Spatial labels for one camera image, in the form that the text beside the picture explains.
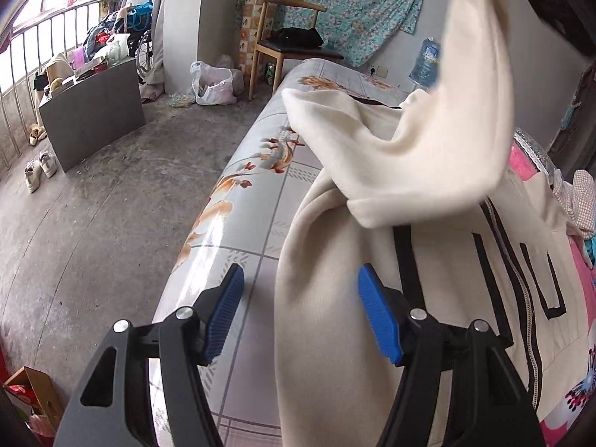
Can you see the pair of beige slippers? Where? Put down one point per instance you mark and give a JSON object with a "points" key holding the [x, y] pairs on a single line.
{"points": [[36, 135]]}

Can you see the blue water bottle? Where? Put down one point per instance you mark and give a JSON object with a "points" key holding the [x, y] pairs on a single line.
{"points": [[426, 63]]}

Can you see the bed with floral checked sheet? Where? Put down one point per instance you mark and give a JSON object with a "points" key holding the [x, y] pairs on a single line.
{"points": [[260, 223]]}

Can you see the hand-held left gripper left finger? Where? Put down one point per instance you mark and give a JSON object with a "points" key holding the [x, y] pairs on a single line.
{"points": [[226, 312]]}

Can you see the cardboard box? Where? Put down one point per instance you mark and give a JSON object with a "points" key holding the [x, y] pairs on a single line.
{"points": [[39, 386]]}

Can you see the turquoise floral wall cloth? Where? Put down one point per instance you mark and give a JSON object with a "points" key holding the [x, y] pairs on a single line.
{"points": [[354, 4]]}

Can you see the wooden chair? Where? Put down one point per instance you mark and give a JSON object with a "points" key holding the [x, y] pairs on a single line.
{"points": [[288, 51]]}

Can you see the metal window railing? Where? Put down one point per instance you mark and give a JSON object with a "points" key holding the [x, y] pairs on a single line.
{"points": [[32, 56]]}

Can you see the cream zip jacket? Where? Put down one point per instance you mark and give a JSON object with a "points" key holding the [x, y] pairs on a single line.
{"points": [[419, 149]]}

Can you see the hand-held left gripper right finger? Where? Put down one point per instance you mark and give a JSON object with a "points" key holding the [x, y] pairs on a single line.
{"points": [[379, 316]]}

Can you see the black bag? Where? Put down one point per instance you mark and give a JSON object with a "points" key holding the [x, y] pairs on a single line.
{"points": [[298, 37]]}

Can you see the pile of clothes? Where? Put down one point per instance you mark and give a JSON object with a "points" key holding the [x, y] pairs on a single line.
{"points": [[105, 32]]}

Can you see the white plastic bag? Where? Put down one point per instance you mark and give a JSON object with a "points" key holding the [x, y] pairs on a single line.
{"points": [[212, 86]]}

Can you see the wall socket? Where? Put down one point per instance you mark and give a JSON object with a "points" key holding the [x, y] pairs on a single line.
{"points": [[378, 70]]}

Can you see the silver lace pillow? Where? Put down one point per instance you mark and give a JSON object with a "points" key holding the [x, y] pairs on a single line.
{"points": [[535, 151]]}

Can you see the checked pink cloth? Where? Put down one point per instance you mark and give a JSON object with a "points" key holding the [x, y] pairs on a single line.
{"points": [[579, 200]]}

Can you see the grey cabinet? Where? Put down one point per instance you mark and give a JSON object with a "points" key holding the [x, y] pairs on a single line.
{"points": [[98, 111]]}

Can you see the green can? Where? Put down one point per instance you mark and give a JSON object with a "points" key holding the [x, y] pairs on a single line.
{"points": [[270, 74]]}

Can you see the pink floral blanket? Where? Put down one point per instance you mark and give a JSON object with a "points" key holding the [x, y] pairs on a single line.
{"points": [[582, 358]]}

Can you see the white shoe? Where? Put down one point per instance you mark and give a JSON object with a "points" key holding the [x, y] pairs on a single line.
{"points": [[32, 178], [49, 164]]}

